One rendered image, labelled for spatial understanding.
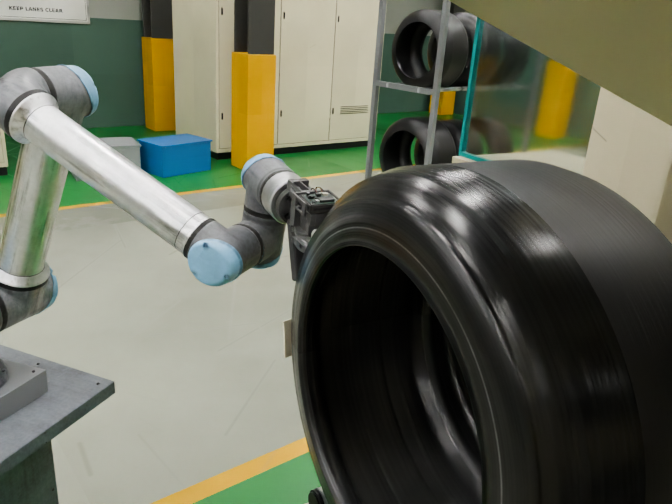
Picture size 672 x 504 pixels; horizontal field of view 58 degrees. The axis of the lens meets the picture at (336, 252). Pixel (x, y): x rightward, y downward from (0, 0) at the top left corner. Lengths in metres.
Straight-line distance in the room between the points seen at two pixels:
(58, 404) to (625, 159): 1.47
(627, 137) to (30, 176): 1.25
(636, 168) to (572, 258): 0.32
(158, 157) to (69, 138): 5.10
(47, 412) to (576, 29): 1.68
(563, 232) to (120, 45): 8.65
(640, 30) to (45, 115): 1.23
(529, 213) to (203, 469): 2.00
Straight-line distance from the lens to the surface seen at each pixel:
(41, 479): 2.00
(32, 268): 1.75
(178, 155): 6.43
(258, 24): 6.55
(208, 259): 1.12
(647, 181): 0.89
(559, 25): 0.22
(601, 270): 0.61
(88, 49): 8.97
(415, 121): 4.66
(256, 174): 1.19
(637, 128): 0.90
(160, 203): 1.18
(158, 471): 2.48
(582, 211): 0.66
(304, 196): 1.04
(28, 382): 1.81
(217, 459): 2.50
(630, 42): 0.21
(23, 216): 1.65
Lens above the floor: 1.59
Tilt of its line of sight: 21 degrees down
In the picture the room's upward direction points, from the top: 4 degrees clockwise
